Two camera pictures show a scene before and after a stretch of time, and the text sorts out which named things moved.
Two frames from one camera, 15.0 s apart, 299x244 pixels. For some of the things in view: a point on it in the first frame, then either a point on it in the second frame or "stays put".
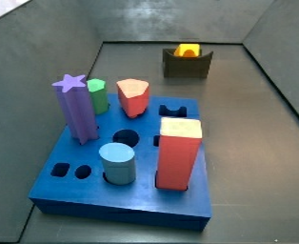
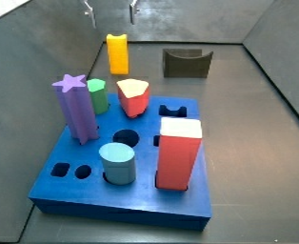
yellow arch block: [188, 50] to [119, 56]
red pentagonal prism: [133, 92] stays put
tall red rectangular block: [179, 144] stays put
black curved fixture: [185, 68] stays put
